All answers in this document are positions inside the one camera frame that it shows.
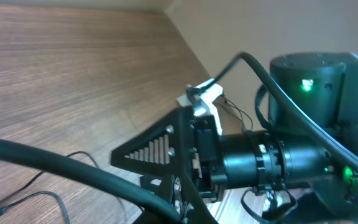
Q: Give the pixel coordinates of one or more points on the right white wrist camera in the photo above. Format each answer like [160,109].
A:
[204,104]

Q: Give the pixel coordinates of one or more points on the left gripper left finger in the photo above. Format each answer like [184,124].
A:
[158,207]

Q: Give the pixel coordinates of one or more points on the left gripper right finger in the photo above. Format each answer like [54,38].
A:
[196,210]

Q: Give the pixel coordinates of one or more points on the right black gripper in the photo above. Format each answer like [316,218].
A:
[261,160]

